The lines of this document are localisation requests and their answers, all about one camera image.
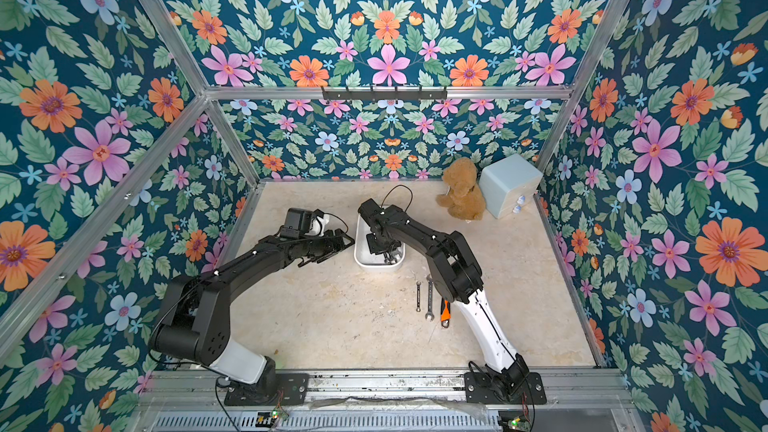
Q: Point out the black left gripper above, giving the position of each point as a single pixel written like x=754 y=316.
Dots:
x=331 y=247

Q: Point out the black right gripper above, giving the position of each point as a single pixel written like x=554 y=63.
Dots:
x=386 y=240

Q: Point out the white plastic storage box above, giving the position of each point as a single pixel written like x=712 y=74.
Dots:
x=363 y=256

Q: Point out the small silver combination wrench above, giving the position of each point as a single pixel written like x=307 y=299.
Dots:
x=418 y=296

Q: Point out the medium silver combination wrench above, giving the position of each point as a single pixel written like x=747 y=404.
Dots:
x=429 y=315

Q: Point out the orange-handled adjustable wrench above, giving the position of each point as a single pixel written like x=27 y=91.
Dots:
x=445 y=314

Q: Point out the large silver open-end wrench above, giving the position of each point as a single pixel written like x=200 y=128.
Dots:
x=394 y=257

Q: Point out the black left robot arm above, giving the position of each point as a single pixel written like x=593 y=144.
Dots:
x=196 y=318

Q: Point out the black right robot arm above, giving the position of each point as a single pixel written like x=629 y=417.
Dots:
x=457 y=277

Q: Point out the light blue cube box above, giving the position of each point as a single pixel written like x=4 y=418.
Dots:
x=508 y=185

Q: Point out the brown teddy bear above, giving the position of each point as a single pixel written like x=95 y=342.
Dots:
x=464 y=199

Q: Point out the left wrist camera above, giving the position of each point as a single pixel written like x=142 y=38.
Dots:
x=300 y=223

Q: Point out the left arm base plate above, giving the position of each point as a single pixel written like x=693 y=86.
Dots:
x=284 y=389

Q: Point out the black hook rail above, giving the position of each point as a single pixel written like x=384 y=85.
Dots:
x=372 y=93

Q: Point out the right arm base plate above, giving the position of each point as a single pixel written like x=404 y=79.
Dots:
x=483 y=388

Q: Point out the perforated metal front rail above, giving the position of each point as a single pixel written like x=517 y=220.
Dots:
x=338 y=420

